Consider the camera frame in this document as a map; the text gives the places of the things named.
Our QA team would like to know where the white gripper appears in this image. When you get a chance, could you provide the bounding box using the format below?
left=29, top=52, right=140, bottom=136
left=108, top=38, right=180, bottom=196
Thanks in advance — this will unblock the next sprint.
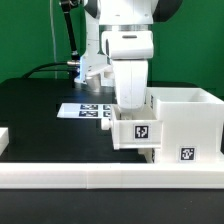
left=101, top=30, right=154, bottom=112

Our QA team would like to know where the white drawer box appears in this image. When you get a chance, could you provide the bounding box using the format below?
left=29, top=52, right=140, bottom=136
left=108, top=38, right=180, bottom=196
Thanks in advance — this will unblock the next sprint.
left=138, top=148, right=161, bottom=164
left=101, top=104, right=162, bottom=150

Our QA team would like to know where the white drawer cabinet frame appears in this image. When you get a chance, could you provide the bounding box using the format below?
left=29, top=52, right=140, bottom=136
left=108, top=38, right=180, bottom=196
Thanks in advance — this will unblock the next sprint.
left=146, top=87, right=224, bottom=163

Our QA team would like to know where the white drawer box front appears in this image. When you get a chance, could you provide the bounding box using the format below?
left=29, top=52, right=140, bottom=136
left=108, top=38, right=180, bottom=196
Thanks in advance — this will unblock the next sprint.
left=138, top=148, right=161, bottom=164

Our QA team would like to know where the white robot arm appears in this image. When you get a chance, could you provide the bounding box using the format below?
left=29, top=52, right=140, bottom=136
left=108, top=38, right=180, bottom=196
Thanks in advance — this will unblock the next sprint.
left=80, top=0, right=183, bottom=113

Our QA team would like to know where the white marker sheet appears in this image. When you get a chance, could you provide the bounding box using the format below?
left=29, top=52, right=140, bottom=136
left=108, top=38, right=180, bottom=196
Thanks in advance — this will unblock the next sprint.
left=57, top=103, right=111, bottom=119

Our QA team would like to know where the white U-shaped fence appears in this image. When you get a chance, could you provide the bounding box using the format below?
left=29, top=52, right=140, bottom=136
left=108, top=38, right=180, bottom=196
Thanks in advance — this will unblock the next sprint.
left=0, top=127, right=224, bottom=190

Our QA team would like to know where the black cable bundle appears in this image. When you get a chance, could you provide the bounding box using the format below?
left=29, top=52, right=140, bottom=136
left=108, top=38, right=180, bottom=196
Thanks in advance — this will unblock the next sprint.
left=22, top=0, right=82, bottom=80

